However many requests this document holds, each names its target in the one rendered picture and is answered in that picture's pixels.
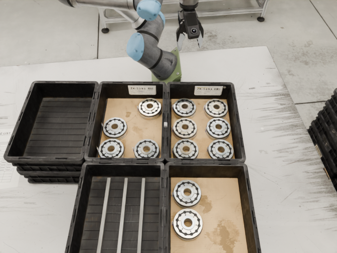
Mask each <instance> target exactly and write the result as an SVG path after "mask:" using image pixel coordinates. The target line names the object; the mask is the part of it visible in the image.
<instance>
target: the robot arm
mask: <svg viewBox="0 0 337 253"><path fill-rule="evenodd" d="M58 1H59V2H61V3H63V4H64V5H66V6H69V7H73V8H80V7H82V6H88V7H97V8H106V9H114V10H115V11H117V12H118V13H119V14H121V15H122V16H123V17H125V18H126V19H127V20H129V21H130V22H131V23H132V27H133V28H134V29H136V30H137V32H136V33H134V34H132V35H131V37H130V39H129V40H128V43H127V46H126V52H127V54H128V56H129V57H130V58H132V59H133V60H134V61H136V62H138V63H140V64H141V65H143V66H144V67H146V68H147V69H149V70H150V71H151V72H152V74H153V75H154V76H155V77H156V78H157V79H158V80H165V79H167V78H168V77H170V76H171V74H172V73H173V71H174V70H175V68H176V65H177V61H178V59H177V56H176V55H175V54H173V53H172V52H168V51H164V50H162V49H160V48H159V47H158V46H157V45H158V43H159V40H160V37H161V34H162V31H163V29H164V25H165V17H164V15H163V13H162V12H161V11H160V9H161V5H162V2H163V0H58ZM179 2H180V7H181V8H182V10H181V11H178V23H179V27H178V28H177V31H176V37H177V48H178V51H180V50H181V49H182V45H183V40H184V39H185V34H184V33H186V34H187V36H188V39H197V41H198V46H199V48H201V46H202V43H203V37H204V29H203V27H202V25H201V22H200V21H199V20H198V15H197V12H196V10H195V8H196V7H197V6H198V2H199V0H179ZM183 32H184V33H183Z"/></svg>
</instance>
